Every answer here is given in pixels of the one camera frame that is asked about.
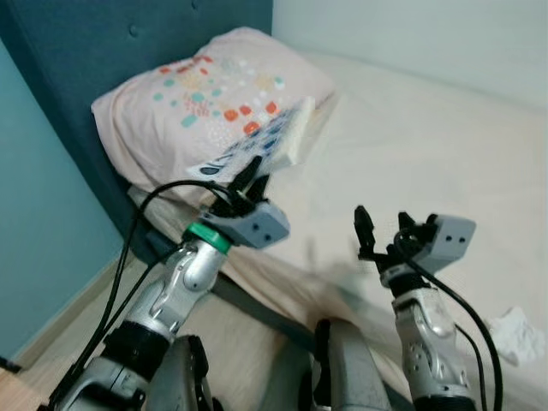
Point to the pink pillow with coloured dots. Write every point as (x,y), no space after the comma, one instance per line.
(171,128)

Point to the white tissue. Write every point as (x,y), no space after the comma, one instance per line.
(515,336)

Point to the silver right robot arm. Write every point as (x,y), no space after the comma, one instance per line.
(424,342)

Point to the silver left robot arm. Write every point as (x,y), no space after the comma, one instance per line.
(184,274)

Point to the grey black robot right leg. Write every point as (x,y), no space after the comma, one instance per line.
(351,368)

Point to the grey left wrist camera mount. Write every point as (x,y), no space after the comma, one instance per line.
(257,227)

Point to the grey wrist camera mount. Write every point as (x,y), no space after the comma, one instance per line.
(449,240)
(257,227)

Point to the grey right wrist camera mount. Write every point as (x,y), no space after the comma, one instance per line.
(449,240)

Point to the teal upholstered bed frame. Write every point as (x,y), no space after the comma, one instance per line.
(86,43)

